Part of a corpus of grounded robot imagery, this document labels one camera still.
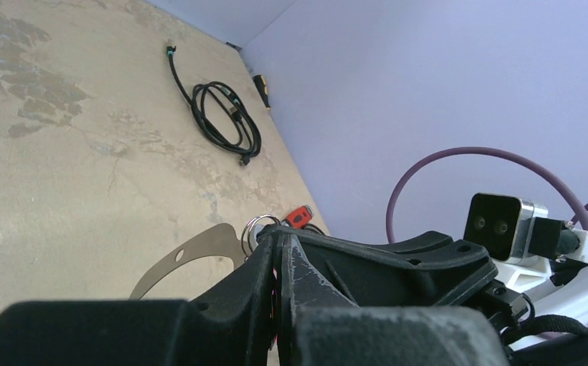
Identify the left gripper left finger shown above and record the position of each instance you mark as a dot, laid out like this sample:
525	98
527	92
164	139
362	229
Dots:
220	327

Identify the yellow black screwdriver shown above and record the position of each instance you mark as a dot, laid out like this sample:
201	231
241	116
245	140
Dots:
262	88

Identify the red handled adjustable wrench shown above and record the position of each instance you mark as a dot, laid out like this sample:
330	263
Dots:
299	217

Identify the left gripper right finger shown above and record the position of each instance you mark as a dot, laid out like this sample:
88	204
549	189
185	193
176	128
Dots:
390	336

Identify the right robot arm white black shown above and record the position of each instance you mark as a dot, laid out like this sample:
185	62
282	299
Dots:
557	331

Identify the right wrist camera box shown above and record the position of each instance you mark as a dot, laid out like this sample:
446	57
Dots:
519	232

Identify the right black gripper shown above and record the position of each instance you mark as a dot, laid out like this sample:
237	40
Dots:
300	268

